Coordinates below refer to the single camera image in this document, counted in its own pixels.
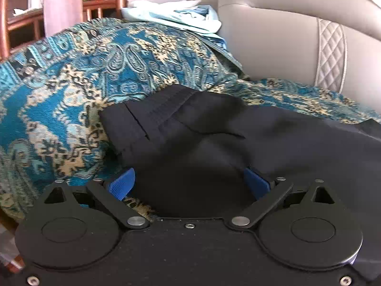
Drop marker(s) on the light blue cloth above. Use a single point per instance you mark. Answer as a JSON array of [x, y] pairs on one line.
[[178, 16]]

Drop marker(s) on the black pants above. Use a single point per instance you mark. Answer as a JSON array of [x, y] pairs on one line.
[[238, 149]]

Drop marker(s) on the beige leather sofa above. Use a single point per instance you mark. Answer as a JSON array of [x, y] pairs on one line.
[[291, 35]]

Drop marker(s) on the wooden chair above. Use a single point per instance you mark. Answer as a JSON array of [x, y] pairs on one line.
[[62, 6]]

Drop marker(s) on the blue patterned blanket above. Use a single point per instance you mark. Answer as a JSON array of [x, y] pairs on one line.
[[77, 101]]

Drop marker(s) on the wooden cabinet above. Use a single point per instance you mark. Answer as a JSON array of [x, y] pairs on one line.
[[23, 20]]

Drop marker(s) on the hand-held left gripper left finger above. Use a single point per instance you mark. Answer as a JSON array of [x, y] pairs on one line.
[[122, 184]]

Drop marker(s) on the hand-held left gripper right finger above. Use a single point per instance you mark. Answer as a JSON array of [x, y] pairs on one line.
[[256, 183]]

